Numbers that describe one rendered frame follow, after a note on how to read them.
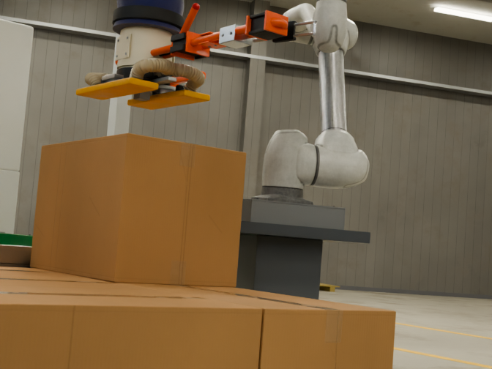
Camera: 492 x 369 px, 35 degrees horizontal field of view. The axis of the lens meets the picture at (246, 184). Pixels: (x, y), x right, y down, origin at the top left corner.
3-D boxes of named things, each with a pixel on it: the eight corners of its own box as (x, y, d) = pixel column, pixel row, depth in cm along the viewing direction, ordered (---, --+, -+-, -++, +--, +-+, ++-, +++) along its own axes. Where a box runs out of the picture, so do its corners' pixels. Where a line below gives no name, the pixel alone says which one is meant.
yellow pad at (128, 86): (75, 94, 254) (76, 79, 254) (102, 100, 260) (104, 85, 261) (129, 83, 228) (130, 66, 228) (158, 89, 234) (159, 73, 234)
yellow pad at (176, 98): (126, 105, 266) (127, 90, 266) (151, 110, 272) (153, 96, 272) (184, 95, 239) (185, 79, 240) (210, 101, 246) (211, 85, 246)
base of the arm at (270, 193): (287, 204, 310) (288, 190, 311) (314, 206, 290) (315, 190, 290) (244, 200, 303) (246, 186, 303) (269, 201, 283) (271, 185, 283)
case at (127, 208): (29, 267, 257) (41, 145, 260) (138, 272, 281) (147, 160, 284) (113, 282, 209) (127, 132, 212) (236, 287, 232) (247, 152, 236)
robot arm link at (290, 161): (257, 186, 301) (262, 129, 302) (303, 190, 305) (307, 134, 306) (266, 185, 285) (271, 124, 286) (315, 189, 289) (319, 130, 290)
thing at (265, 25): (244, 34, 204) (245, 15, 205) (266, 41, 209) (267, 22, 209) (265, 29, 198) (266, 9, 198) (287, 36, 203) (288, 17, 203)
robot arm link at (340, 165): (305, 192, 301) (360, 198, 305) (318, 176, 287) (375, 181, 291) (302, 25, 333) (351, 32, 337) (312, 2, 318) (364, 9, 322)
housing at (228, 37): (217, 44, 215) (218, 28, 215) (236, 49, 219) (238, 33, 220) (233, 39, 209) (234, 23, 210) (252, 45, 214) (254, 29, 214)
